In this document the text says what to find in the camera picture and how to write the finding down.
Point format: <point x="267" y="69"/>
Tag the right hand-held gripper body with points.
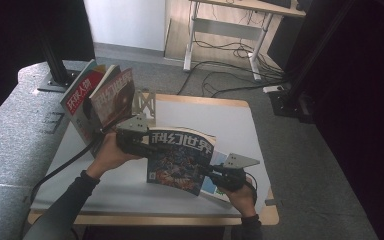
<point x="231" y="180"/>

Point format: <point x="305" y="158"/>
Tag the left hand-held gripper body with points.
<point x="130" y="141"/>

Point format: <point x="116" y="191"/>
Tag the dark sci-fi magazine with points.
<point x="213" y="190"/>

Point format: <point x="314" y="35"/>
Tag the dark blue illustrated magazine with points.
<point x="176" y="166"/>

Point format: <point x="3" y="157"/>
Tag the beige expandable book rack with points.
<point x="148" y="103"/>

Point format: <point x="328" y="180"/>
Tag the red-brown planet cover magazine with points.
<point x="113" y="100"/>

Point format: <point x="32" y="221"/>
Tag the portrait cover magazine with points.
<point x="80" y="96"/>

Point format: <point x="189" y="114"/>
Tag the person's left hand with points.
<point x="108" y="156"/>

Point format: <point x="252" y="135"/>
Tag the person's right hand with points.
<point x="245" y="203"/>

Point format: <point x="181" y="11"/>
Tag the white power strip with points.
<point x="273" y="89"/>

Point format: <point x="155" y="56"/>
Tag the black metal stand with baseplate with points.
<point x="55" y="66"/>

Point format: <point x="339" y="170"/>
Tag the white-legged wooden desk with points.
<point x="226" y="28"/>

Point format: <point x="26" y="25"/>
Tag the dark curtain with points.
<point x="6" y="33"/>
<point x="363" y="100"/>

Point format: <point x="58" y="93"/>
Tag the black slanted frame stand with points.
<point x="290" y="103"/>

